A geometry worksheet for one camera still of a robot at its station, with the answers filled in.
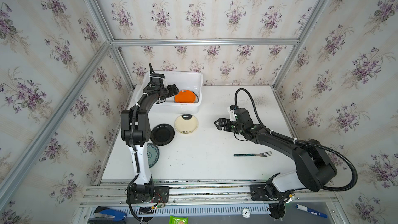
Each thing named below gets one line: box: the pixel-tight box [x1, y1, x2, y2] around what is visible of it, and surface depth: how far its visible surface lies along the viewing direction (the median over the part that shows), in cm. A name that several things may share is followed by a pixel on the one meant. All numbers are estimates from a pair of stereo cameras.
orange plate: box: [173, 89, 199, 104], surface depth 110 cm
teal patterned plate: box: [146, 143, 160, 169], surface depth 88 cm
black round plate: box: [150, 123, 175, 147], surface depth 94 cm
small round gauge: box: [241, 207, 251, 219], surface depth 70 cm
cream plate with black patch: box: [174, 114, 199, 134], surface depth 101 cm
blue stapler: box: [93, 206, 127, 222], surface depth 69 cm
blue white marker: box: [295, 203, 329, 219], surface depth 70 cm
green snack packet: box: [168, 215, 189, 224], surface depth 67 cm
